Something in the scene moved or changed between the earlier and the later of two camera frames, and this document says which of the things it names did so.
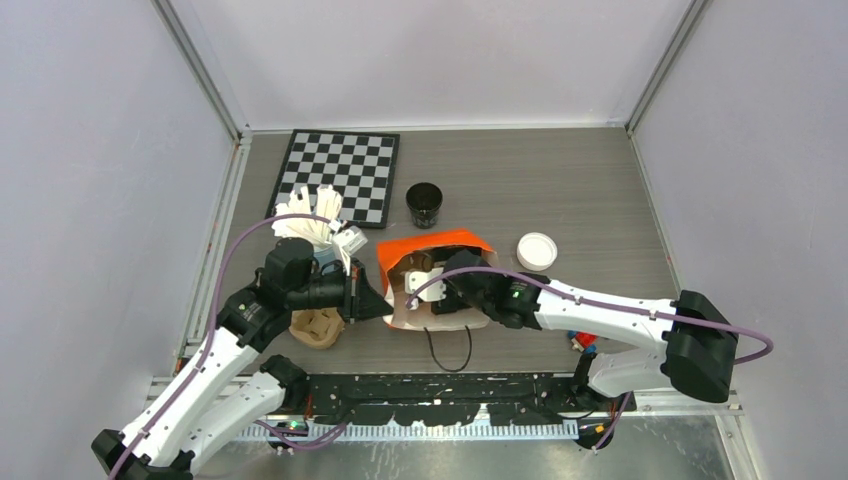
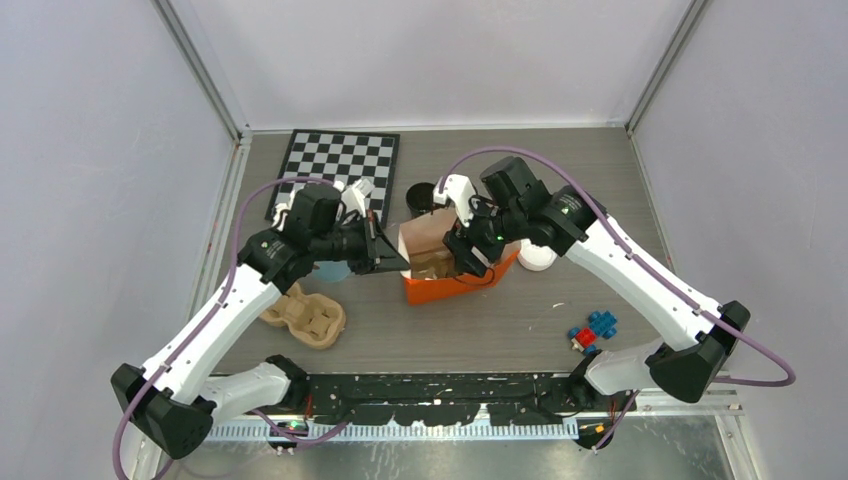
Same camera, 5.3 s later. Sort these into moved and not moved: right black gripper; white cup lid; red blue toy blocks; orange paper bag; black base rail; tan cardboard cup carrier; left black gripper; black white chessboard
Moved: right black gripper; left black gripper; orange paper bag
Not moved: black white chessboard; tan cardboard cup carrier; white cup lid; red blue toy blocks; black base rail
